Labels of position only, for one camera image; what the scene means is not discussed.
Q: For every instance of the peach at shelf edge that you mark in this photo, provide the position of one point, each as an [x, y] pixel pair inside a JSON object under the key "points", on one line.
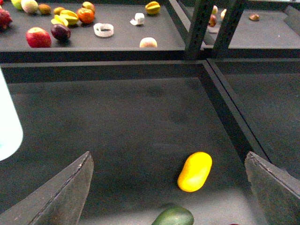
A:
{"points": [[148, 42]]}

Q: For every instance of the brown fruit far tray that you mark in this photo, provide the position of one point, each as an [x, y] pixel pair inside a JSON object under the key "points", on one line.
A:
{"points": [[254, 17]]}

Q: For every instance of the pink peach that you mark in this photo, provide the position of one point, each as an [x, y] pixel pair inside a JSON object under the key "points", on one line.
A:
{"points": [[29, 6]]}

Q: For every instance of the dark purple plum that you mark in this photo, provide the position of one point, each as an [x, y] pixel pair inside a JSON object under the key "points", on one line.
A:
{"points": [[60, 32]]}

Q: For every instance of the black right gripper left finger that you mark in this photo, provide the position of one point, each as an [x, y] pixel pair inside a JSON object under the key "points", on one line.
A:
{"points": [[59, 201]]}

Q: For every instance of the black metal shelf post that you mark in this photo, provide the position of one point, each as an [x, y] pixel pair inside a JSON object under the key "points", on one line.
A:
{"points": [[198, 26]]}

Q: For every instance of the green avocado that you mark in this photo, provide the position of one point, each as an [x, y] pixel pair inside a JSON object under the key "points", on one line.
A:
{"points": [[174, 215]]}

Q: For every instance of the light blue plastic basket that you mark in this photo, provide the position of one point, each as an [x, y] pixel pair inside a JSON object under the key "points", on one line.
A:
{"points": [[11, 131]]}

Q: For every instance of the yellow starfruit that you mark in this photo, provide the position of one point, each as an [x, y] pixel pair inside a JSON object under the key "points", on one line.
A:
{"points": [[66, 17], [152, 8]]}

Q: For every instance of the yellow mango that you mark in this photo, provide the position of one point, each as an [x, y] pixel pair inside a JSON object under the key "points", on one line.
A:
{"points": [[195, 172]]}

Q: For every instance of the green apple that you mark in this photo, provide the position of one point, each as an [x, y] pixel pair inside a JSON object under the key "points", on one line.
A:
{"points": [[17, 4]]}

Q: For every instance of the brown kiwi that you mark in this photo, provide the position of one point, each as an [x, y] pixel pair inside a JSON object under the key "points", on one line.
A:
{"points": [[44, 9], [58, 10]]}

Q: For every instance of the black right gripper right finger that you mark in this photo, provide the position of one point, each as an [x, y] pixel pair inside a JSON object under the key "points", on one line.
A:
{"points": [[277, 192]]}

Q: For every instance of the red green mango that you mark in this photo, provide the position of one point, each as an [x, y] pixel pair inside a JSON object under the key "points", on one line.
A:
{"points": [[89, 5]]}

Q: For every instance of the pink dragon fruit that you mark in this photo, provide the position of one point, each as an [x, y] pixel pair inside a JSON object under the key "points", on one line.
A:
{"points": [[5, 19]]}

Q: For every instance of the red apple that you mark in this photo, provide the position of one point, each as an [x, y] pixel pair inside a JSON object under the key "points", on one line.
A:
{"points": [[38, 38]]}

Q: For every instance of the orange persimmon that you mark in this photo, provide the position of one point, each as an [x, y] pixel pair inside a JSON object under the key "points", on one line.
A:
{"points": [[85, 15]]}

